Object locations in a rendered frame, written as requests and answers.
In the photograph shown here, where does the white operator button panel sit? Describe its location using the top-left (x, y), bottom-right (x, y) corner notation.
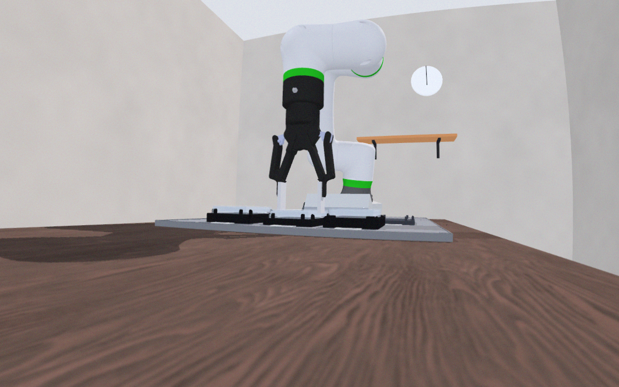
top-left (302, 193), bottom-right (373, 213)

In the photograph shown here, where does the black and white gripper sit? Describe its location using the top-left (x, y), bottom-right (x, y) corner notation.
top-left (269, 105), bottom-right (335, 213)

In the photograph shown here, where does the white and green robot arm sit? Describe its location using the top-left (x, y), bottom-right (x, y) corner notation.
top-left (280, 19), bottom-right (386, 202)

